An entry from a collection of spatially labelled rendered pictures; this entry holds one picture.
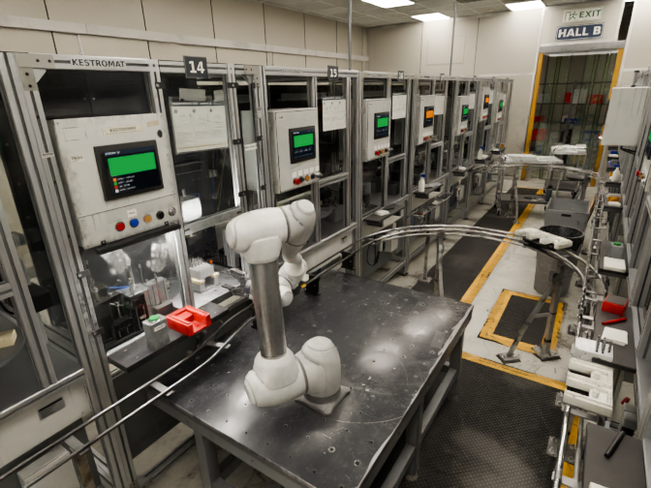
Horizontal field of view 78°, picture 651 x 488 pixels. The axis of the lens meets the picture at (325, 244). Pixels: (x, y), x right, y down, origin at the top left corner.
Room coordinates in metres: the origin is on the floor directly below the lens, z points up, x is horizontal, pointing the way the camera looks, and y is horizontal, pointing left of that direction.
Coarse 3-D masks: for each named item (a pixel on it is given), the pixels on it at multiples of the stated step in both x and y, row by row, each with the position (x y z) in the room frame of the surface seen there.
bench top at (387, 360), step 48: (336, 288) 2.40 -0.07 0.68; (384, 288) 2.39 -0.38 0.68; (240, 336) 1.86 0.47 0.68; (288, 336) 1.85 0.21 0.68; (336, 336) 1.84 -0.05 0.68; (384, 336) 1.83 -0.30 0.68; (432, 336) 1.82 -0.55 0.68; (192, 384) 1.48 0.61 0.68; (240, 384) 1.47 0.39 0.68; (384, 384) 1.45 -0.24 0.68; (240, 432) 1.20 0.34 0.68; (288, 432) 1.20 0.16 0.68; (336, 432) 1.19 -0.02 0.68; (384, 432) 1.19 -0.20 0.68; (336, 480) 0.99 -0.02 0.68
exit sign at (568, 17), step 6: (564, 12) 8.44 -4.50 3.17; (570, 12) 8.39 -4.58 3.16; (576, 12) 8.33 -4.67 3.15; (582, 12) 8.28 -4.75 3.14; (588, 12) 8.23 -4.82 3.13; (594, 12) 8.18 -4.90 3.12; (600, 12) 8.13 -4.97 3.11; (564, 18) 8.43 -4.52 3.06; (570, 18) 8.38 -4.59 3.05; (576, 18) 8.32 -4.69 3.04; (582, 18) 8.27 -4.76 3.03; (588, 18) 8.22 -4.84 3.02; (594, 18) 8.17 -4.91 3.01; (600, 18) 8.12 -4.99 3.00
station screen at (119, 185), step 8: (104, 152) 1.49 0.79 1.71; (112, 152) 1.52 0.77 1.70; (120, 152) 1.54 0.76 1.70; (128, 152) 1.57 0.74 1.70; (136, 152) 1.59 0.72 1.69; (144, 152) 1.62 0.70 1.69; (152, 152) 1.65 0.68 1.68; (152, 168) 1.64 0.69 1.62; (112, 176) 1.50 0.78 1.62; (120, 176) 1.53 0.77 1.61; (128, 176) 1.55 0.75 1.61; (136, 176) 1.58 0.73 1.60; (144, 176) 1.61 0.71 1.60; (152, 176) 1.64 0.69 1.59; (112, 184) 1.50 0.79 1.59; (120, 184) 1.52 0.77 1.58; (128, 184) 1.55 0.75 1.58; (136, 184) 1.57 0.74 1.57; (144, 184) 1.60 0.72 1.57; (152, 184) 1.63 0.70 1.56; (160, 184) 1.66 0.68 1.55; (112, 192) 1.49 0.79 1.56; (120, 192) 1.52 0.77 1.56
